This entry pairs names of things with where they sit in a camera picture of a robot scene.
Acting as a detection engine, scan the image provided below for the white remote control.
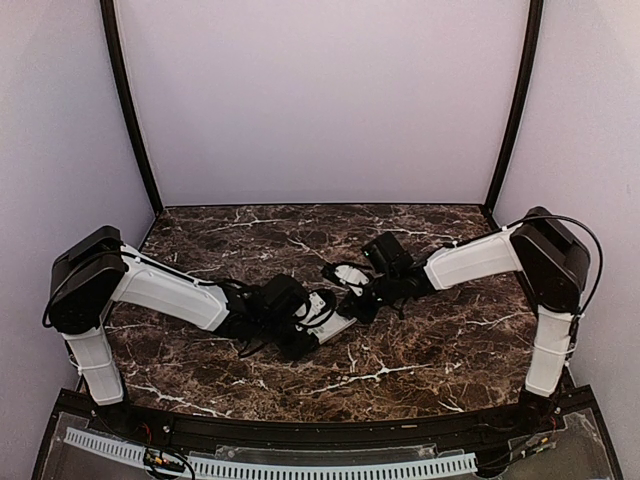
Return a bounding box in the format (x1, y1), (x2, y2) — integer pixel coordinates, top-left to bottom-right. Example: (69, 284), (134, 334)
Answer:
(311, 313), (357, 345)

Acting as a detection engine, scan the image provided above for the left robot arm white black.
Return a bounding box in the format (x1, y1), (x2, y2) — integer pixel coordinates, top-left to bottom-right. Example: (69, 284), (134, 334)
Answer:
(42, 226), (320, 436)

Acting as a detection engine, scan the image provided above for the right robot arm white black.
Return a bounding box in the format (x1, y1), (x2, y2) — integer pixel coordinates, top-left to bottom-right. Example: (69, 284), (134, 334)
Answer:
(324, 206), (604, 434)

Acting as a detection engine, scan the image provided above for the small circuit board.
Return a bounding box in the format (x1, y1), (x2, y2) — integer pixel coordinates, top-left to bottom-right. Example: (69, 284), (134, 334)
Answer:
(142, 449), (186, 473)

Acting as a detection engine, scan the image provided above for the black front frame rail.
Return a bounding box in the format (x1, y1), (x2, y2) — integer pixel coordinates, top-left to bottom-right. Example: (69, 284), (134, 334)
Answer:
(54, 387), (594, 451)

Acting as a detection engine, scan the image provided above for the white slotted cable duct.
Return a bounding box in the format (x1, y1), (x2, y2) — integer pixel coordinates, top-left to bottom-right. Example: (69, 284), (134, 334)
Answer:
(64, 427), (478, 479)

